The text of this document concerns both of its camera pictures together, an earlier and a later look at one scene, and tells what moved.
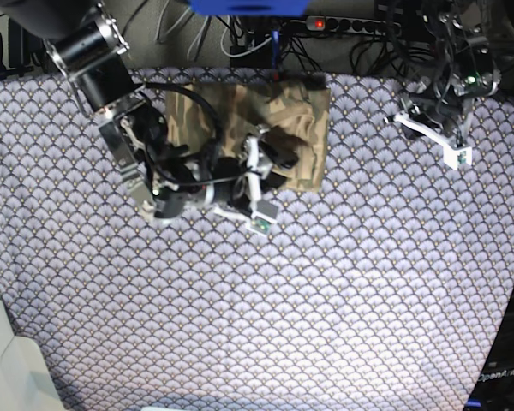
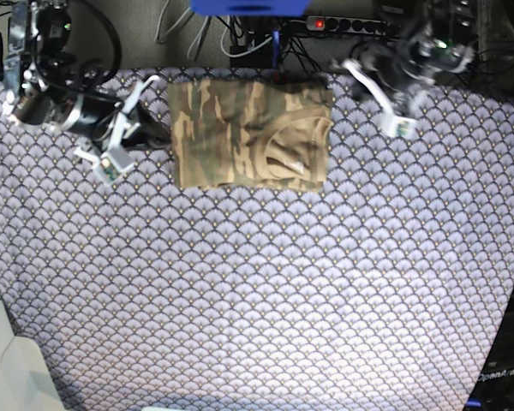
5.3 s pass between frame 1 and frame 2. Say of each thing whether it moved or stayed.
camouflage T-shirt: stayed
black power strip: stayed
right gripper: moved
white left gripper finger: moved
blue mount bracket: stayed
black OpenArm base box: stayed
